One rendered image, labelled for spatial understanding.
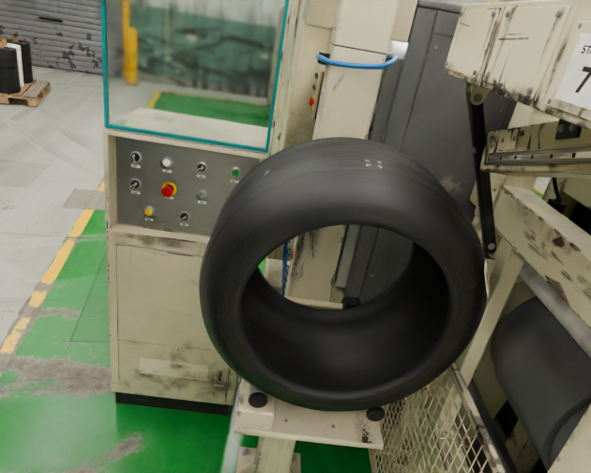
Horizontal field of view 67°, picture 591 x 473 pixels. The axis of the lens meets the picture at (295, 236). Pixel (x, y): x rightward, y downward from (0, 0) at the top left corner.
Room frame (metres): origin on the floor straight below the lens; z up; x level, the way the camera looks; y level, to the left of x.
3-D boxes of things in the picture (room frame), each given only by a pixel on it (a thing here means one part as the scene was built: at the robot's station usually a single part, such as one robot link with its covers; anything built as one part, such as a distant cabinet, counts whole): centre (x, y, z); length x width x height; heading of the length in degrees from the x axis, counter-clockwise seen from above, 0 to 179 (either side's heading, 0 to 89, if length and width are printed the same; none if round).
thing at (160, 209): (1.63, 0.43, 0.63); 0.56 x 0.41 x 1.27; 95
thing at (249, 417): (0.93, 0.03, 0.84); 0.36 x 0.09 x 0.06; 5
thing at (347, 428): (0.94, -0.11, 0.80); 0.37 x 0.36 x 0.02; 95
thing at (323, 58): (1.19, -0.07, 1.62); 0.19 x 0.19 x 0.06; 5
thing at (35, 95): (6.37, 4.41, 0.38); 1.20 x 0.80 x 0.76; 22
